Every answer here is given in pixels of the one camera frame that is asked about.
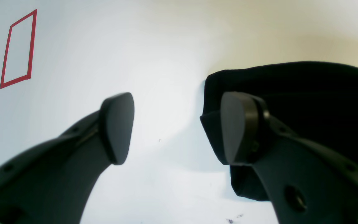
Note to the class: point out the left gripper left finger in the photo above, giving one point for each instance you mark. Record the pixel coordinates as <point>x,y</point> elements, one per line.
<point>50,183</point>

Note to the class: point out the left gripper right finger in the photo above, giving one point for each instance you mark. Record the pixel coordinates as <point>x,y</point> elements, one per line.
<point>306,182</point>

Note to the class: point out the black T-shirt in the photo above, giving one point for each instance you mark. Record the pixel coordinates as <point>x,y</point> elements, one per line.
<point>318,100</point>

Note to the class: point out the red tape marking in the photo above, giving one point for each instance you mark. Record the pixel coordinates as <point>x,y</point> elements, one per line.
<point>19,51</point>

